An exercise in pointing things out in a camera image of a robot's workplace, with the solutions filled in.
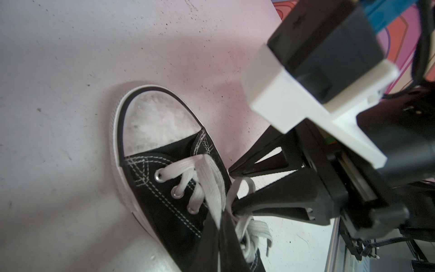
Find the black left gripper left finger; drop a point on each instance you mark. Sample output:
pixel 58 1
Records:
pixel 206 259

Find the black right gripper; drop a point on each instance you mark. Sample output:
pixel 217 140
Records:
pixel 339 183

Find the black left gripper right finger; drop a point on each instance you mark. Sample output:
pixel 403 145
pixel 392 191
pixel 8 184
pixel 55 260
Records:
pixel 231 257

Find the black sneaker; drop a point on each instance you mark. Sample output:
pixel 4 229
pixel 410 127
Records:
pixel 170 176

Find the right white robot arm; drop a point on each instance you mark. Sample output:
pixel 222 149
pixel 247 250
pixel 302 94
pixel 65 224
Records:
pixel 402 125

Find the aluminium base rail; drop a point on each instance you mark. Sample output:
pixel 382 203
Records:
pixel 401 256

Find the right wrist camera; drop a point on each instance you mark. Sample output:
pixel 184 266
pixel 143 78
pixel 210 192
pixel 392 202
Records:
pixel 324 64

